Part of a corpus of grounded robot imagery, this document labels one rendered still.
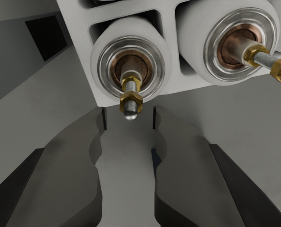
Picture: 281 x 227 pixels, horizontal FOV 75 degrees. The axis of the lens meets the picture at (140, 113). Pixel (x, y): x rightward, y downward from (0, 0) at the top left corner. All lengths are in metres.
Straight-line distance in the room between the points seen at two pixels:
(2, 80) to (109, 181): 0.57
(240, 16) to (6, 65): 0.25
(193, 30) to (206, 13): 0.02
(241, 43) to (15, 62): 0.25
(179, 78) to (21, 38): 0.23
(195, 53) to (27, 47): 0.22
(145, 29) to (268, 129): 0.58
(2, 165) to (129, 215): 0.54
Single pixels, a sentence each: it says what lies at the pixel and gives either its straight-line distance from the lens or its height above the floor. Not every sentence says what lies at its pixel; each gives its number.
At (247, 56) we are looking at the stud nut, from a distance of 0.20.
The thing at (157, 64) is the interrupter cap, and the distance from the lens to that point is 0.21.
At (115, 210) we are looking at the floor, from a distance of 0.90.
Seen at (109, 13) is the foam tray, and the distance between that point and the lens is 0.27.
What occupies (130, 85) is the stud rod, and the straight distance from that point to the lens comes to 0.16.
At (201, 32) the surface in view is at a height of 0.25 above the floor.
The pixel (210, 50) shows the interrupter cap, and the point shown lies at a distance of 0.22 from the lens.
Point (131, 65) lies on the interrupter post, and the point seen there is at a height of 0.27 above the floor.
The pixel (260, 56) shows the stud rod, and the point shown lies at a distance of 0.19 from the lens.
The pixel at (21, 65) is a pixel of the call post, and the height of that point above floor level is 0.22.
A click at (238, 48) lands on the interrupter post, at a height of 0.27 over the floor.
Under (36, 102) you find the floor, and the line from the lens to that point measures 0.58.
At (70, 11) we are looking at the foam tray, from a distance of 0.28.
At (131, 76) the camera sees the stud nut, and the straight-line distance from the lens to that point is 0.17.
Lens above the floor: 0.45
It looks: 58 degrees down
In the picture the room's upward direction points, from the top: 176 degrees clockwise
